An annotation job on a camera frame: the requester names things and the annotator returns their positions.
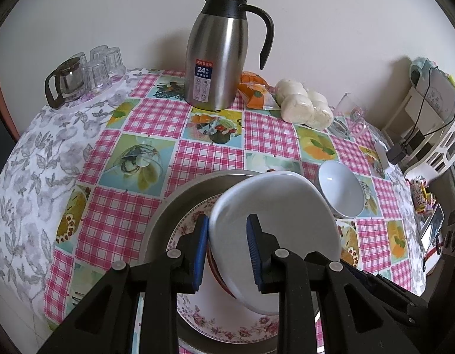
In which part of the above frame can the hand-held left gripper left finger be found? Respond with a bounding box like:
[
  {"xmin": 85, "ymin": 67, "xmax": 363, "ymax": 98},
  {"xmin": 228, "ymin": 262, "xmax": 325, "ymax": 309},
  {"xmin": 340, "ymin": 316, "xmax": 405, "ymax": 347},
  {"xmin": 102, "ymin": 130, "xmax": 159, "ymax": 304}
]
[{"xmin": 37, "ymin": 214, "xmax": 210, "ymax": 354}]

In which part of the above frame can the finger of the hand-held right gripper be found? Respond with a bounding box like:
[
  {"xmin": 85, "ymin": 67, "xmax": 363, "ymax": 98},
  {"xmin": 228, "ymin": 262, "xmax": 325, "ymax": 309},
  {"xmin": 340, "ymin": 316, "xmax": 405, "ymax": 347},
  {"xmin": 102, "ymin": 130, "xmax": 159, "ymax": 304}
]
[{"xmin": 343, "ymin": 263, "xmax": 434, "ymax": 354}]

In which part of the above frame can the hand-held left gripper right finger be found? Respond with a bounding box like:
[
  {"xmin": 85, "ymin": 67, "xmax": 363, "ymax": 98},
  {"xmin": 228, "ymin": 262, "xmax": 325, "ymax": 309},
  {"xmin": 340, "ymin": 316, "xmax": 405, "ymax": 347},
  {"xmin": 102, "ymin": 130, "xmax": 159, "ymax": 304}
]
[{"xmin": 246, "ymin": 213, "xmax": 394, "ymax": 354}]

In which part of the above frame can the strawberry print bowl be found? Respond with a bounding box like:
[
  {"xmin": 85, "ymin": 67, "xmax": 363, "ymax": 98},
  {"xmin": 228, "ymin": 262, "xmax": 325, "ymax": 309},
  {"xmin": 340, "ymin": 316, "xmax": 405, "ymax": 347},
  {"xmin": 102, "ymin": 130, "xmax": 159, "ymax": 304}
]
[{"xmin": 207, "ymin": 171, "xmax": 342, "ymax": 316}]

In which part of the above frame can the floral rim white plate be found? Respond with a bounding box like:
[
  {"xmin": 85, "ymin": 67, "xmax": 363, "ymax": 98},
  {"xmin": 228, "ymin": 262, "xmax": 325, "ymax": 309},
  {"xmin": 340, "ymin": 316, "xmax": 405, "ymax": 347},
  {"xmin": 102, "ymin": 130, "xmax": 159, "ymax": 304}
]
[{"xmin": 165, "ymin": 194, "xmax": 283, "ymax": 343}]

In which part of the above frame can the pink checked fruit tablecloth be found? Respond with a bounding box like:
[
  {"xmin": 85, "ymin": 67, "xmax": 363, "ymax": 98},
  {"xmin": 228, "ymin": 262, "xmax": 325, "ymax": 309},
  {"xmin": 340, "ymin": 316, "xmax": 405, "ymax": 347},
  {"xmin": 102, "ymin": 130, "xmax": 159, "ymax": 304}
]
[{"xmin": 43, "ymin": 70, "xmax": 429, "ymax": 354}]

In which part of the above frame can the smartphone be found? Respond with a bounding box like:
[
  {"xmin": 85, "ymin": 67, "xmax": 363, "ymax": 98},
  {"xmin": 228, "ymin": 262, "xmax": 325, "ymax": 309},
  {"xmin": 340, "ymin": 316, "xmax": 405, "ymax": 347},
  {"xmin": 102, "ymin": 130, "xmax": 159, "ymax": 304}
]
[{"xmin": 419, "ymin": 204, "xmax": 445, "ymax": 251}]

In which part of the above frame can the dark appliance with knobs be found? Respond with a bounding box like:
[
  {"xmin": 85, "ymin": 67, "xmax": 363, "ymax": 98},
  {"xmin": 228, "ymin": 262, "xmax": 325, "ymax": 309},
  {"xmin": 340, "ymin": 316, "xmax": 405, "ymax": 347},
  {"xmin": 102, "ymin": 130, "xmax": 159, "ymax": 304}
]
[{"xmin": 443, "ymin": 206, "xmax": 455, "ymax": 255}]

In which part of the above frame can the pale blue white bowl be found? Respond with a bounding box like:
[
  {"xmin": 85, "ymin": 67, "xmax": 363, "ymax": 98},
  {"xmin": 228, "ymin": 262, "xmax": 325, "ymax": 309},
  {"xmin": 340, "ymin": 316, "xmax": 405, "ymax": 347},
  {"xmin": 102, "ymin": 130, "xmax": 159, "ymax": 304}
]
[{"xmin": 318, "ymin": 160, "xmax": 365, "ymax": 219}]

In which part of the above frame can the colourful snack packet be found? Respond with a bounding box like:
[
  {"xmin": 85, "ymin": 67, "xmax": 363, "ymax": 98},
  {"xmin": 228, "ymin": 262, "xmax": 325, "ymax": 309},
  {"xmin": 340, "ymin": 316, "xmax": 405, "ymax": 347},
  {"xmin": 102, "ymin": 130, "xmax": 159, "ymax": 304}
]
[{"xmin": 406, "ymin": 178, "xmax": 436, "ymax": 212}]

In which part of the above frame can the bag of steamed buns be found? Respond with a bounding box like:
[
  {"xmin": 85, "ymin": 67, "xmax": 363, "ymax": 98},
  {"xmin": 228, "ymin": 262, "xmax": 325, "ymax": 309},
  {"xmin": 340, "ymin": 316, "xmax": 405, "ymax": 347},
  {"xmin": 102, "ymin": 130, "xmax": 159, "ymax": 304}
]
[{"xmin": 275, "ymin": 78, "xmax": 333, "ymax": 130}]

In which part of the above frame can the white power strip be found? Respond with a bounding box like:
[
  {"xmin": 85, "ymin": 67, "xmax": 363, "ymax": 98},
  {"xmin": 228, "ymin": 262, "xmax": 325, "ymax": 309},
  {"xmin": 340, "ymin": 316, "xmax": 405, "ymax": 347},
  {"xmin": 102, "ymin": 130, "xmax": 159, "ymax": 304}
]
[{"xmin": 373, "ymin": 141, "xmax": 395, "ymax": 178}]

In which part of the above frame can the black power adapter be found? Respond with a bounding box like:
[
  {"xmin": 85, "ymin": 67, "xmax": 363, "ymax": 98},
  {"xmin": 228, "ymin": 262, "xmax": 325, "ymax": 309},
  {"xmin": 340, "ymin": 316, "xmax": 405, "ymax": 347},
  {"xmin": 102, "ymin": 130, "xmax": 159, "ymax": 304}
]
[{"xmin": 387, "ymin": 145, "xmax": 408, "ymax": 165}]

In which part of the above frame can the orange snack packet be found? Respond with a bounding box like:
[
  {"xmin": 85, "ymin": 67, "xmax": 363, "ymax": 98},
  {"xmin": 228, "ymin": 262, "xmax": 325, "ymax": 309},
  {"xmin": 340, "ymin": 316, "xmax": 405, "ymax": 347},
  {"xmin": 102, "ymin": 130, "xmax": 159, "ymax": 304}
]
[{"xmin": 236, "ymin": 72, "xmax": 281, "ymax": 110}]

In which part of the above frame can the clear glass mug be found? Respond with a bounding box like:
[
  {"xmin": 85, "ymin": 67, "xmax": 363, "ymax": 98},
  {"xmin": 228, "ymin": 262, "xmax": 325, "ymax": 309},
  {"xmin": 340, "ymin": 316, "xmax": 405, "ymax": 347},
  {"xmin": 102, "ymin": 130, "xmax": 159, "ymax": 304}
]
[{"xmin": 328, "ymin": 92, "xmax": 369, "ymax": 141}]

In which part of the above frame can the white chair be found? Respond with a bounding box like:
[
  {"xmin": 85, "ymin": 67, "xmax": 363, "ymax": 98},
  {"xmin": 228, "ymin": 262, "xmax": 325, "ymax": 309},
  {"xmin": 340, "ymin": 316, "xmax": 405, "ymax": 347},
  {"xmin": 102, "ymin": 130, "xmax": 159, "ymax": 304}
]
[{"xmin": 380, "ymin": 81, "xmax": 455, "ymax": 179}]

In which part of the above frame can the grey floral tablecloth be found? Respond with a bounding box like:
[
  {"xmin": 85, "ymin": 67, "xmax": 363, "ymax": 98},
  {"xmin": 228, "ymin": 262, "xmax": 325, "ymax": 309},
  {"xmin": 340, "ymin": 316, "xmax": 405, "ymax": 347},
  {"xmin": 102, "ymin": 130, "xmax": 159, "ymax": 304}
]
[{"xmin": 0, "ymin": 67, "xmax": 440, "ymax": 303}]

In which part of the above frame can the stainless steel thermos jug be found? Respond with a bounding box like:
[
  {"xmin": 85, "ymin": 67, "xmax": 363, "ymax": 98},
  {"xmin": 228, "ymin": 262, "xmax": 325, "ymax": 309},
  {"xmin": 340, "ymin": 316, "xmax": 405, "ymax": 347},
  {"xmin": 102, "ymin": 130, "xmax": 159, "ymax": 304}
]
[{"xmin": 185, "ymin": 0, "xmax": 275, "ymax": 111}]

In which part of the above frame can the small clear glass cup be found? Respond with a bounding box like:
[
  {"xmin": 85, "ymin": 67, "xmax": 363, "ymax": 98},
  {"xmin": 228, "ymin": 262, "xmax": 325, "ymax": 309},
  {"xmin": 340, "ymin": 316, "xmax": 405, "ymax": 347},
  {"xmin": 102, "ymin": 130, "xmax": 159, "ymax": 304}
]
[
  {"xmin": 88, "ymin": 45, "xmax": 110, "ymax": 63},
  {"xmin": 81, "ymin": 61, "xmax": 113, "ymax": 93},
  {"xmin": 101, "ymin": 47, "xmax": 127, "ymax": 79}
]

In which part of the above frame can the light fabric bag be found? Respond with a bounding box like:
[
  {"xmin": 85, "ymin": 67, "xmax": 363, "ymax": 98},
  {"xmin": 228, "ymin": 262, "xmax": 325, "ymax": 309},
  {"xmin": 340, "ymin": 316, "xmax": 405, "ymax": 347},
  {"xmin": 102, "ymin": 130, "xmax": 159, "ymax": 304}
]
[{"xmin": 409, "ymin": 56, "xmax": 455, "ymax": 126}]

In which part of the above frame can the dark wooden-edged furniture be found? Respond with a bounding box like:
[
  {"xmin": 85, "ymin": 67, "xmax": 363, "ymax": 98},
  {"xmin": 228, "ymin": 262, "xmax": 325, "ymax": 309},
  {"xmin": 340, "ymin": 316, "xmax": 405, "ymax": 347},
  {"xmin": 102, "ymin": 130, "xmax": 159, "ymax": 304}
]
[{"xmin": 0, "ymin": 55, "xmax": 21, "ymax": 144}]

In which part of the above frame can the glass teapot with black handle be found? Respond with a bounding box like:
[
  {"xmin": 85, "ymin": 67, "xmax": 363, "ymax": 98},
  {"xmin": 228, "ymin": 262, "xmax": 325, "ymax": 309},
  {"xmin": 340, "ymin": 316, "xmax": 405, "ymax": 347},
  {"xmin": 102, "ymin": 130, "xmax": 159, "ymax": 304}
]
[{"xmin": 45, "ymin": 57, "xmax": 88, "ymax": 109}]

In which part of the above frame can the black cable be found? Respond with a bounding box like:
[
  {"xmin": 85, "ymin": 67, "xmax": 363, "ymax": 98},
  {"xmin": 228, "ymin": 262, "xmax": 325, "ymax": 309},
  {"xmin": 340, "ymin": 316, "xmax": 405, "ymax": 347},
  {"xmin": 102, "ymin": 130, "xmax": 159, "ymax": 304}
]
[{"xmin": 391, "ymin": 65, "xmax": 443, "ymax": 155}]

